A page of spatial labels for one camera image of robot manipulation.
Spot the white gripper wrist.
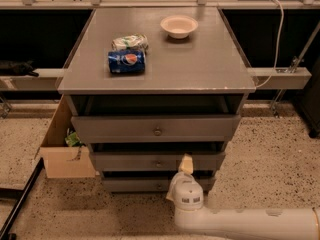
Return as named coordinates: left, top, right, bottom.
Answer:
left=166, top=154, right=200, bottom=202

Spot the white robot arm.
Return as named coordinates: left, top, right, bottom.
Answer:
left=166, top=154, right=320, bottom=240

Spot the grey top drawer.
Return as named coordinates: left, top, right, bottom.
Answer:
left=71, top=115, right=241, bottom=144

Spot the grey drawer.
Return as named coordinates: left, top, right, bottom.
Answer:
left=101, top=176, right=217, bottom=194
left=71, top=115, right=241, bottom=144
left=90, top=152, right=225, bottom=171

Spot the grey bottom drawer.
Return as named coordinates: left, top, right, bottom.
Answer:
left=101, top=176, right=217, bottom=194

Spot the grey middle drawer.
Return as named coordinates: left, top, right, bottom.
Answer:
left=90, top=152, right=225, bottom=171

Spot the grey drawer cabinet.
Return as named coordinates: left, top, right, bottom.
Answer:
left=58, top=7, right=255, bottom=192

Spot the green packet in box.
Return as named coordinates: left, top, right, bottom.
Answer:
left=65, top=132, right=83, bottom=147

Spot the blue pepsi can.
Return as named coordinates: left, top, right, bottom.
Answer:
left=108, top=50, right=145, bottom=74

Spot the brown cardboard box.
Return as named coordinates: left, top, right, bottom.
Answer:
left=39, top=97, right=96, bottom=178

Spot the crushed green white can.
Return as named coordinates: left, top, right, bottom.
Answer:
left=111, top=34, right=148, bottom=51

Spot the white paper bowl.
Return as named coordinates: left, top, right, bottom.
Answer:
left=160, top=15, right=198, bottom=39

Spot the black metal floor bar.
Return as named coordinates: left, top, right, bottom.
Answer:
left=0, top=159, right=44, bottom=240

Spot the white cable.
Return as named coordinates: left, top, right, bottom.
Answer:
left=255, top=0, right=285, bottom=89

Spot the black object on rail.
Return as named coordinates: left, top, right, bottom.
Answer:
left=0, top=60, right=39, bottom=77

